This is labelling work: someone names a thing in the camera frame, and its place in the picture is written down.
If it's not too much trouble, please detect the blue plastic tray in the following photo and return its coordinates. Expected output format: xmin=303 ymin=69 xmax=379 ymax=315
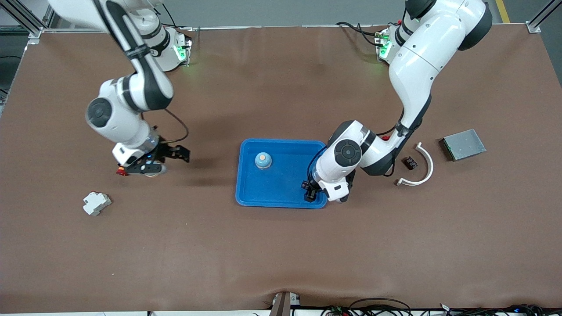
xmin=235 ymin=139 xmax=328 ymax=209

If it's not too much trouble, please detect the white plastic circuit breaker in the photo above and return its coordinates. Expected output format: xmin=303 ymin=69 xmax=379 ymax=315
xmin=83 ymin=191 xmax=112 ymax=216

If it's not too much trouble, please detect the brown table mat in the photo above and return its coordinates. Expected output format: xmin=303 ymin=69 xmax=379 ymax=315
xmin=0 ymin=24 xmax=562 ymax=313

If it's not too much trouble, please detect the silver metal circuit module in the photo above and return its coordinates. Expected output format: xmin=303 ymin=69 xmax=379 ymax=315
xmin=440 ymin=129 xmax=487 ymax=162

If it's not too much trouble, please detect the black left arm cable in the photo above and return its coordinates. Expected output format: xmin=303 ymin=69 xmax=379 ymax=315
xmin=306 ymin=105 xmax=407 ymax=187

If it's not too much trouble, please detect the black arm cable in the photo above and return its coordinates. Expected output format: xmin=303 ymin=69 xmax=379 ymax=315
xmin=306 ymin=105 xmax=407 ymax=187
xmin=94 ymin=0 xmax=189 ymax=145

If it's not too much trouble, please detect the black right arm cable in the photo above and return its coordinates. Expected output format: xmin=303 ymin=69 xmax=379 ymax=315
xmin=94 ymin=0 xmax=189 ymax=145

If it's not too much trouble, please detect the white curved plastic bracket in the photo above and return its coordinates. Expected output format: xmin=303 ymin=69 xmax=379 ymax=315
xmin=396 ymin=142 xmax=434 ymax=187

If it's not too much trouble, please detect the grey metal edge bracket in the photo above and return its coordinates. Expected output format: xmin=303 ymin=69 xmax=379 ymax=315
xmin=270 ymin=292 xmax=301 ymax=316

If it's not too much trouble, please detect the black looped cable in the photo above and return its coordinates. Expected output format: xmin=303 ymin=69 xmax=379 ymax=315
xmin=349 ymin=298 xmax=412 ymax=316

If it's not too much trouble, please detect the black right base cable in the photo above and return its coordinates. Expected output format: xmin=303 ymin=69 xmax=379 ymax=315
xmin=162 ymin=4 xmax=194 ymax=32

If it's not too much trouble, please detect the black base cable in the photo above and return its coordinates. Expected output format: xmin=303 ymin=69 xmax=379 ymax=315
xmin=336 ymin=21 xmax=387 ymax=48
xmin=162 ymin=4 xmax=194 ymax=32

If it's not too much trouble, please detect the black left base cable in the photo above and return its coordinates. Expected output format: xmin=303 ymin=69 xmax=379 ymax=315
xmin=336 ymin=21 xmax=387 ymax=48

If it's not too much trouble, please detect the aluminium frame post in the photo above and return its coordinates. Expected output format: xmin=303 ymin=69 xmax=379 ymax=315
xmin=526 ymin=0 xmax=562 ymax=34
xmin=0 ymin=0 xmax=60 ymax=44

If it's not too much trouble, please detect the black cable bundle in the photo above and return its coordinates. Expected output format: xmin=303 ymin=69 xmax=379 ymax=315
xmin=439 ymin=303 xmax=562 ymax=316

